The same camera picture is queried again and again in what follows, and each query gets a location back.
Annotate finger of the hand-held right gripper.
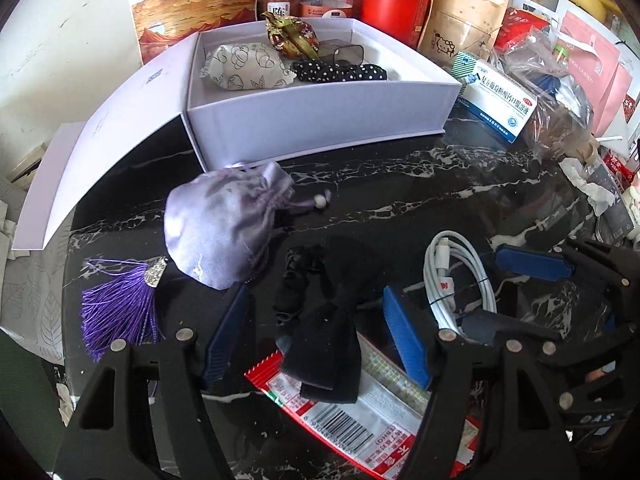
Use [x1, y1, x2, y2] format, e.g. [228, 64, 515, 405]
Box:
[457, 308, 636, 361]
[492, 237, 640, 301]

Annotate black bow hair clip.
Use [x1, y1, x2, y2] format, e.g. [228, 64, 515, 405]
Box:
[272, 235, 383, 405]

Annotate pink paper bag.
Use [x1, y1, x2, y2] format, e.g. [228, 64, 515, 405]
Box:
[557, 12, 633, 138]

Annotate leaf-printed white cloth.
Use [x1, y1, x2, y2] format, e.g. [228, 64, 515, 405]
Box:
[0, 240, 71, 366]

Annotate black polka-dot hair scrunchie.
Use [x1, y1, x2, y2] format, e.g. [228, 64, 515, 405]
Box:
[290, 59, 388, 83]

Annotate red white snack packet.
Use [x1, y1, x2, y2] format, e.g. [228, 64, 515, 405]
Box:
[244, 332, 481, 478]

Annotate purple tassel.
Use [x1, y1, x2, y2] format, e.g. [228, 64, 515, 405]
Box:
[80, 256, 168, 363]

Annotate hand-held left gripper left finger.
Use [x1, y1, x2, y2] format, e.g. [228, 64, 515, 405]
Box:
[52, 282, 251, 480]

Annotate lavender drawstring pouch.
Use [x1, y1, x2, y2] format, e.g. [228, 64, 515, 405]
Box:
[164, 160, 333, 291]

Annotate white cable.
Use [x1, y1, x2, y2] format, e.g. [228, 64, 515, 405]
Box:
[424, 231, 498, 343]

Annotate red snack bag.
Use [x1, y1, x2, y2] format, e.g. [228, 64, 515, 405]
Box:
[500, 7, 551, 51]

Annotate white gift box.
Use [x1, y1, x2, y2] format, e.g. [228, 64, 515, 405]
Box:
[12, 17, 463, 251]

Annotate kraft paper bag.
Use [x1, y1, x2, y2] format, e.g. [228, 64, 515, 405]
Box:
[419, 0, 510, 63]

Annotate white blue medicine box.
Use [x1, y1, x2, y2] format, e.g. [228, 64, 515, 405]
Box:
[451, 51, 540, 144]

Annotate white patterned packet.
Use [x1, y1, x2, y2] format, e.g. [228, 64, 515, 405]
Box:
[200, 41, 297, 91]

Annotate crumpled white tissue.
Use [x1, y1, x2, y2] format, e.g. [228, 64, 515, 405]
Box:
[559, 157, 618, 216]

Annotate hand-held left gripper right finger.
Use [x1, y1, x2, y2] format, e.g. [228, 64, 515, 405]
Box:
[382, 286, 586, 480]

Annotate large white pouch orange art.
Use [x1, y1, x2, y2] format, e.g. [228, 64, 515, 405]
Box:
[122, 0, 261, 66]

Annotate brown snack packet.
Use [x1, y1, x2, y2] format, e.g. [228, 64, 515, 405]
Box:
[264, 11, 321, 58]

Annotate red canister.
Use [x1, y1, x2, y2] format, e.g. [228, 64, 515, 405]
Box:
[361, 0, 432, 48]

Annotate clear plastic bag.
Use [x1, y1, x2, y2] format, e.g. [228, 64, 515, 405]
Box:
[500, 25, 601, 161]

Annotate clear jar red contents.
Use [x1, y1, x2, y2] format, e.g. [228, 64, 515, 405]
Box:
[300, 0, 358, 20]

